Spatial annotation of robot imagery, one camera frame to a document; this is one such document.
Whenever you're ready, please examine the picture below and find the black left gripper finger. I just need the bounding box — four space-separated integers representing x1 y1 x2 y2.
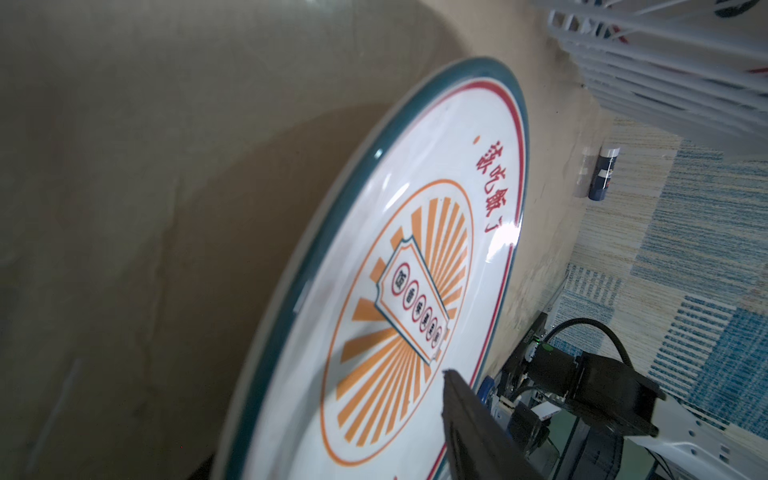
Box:
442 370 542 479

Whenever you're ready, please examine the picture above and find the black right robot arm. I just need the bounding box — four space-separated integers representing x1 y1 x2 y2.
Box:
497 313 767 479

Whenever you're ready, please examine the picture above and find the small blue bottle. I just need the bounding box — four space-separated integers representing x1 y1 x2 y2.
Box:
588 147 620 201

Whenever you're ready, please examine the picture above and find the white wire dish rack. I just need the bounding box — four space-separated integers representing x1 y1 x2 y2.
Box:
537 1 767 155

